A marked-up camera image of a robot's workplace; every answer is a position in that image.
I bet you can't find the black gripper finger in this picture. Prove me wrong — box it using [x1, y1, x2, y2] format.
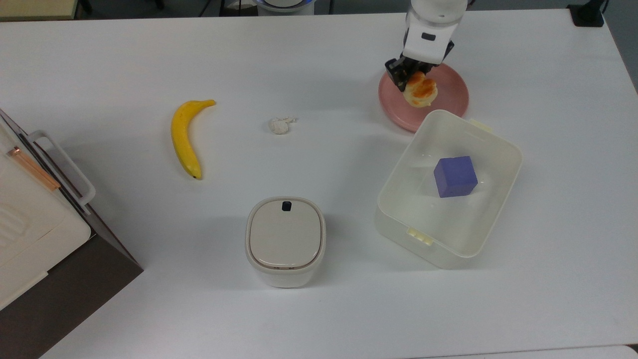
[428, 40, 456, 76]
[385, 56, 423, 93]

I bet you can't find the dark robot gripper body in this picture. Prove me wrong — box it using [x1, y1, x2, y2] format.
[399, 21, 458, 68]

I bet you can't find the toasted bread roll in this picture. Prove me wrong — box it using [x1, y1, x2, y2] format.
[404, 71, 439, 108]

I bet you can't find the pink round plate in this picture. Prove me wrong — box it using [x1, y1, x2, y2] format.
[378, 62, 470, 133]

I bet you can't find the purple cube block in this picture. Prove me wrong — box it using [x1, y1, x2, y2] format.
[434, 156, 479, 198]

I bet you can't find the small white garlic bulb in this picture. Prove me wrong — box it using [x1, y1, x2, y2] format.
[269, 116, 297, 135]

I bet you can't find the white plastic storage container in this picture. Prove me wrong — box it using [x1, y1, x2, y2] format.
[375, 109, 523, 270]

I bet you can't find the cream lidded trash can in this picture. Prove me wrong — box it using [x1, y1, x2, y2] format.
[245, 196, 326, 289]

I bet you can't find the yellow banana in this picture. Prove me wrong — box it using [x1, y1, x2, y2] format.
[171, 99, 216, 180]

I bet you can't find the wooden side desk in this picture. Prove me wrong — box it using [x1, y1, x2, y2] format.
[0, 0, 79, 20]

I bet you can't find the robot base with blue ring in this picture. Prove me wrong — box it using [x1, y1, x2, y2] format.
[255, 0, 317, 13]

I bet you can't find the cream cabinet with copper handle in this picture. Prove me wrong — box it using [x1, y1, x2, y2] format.
[0, 120, 93, 311]

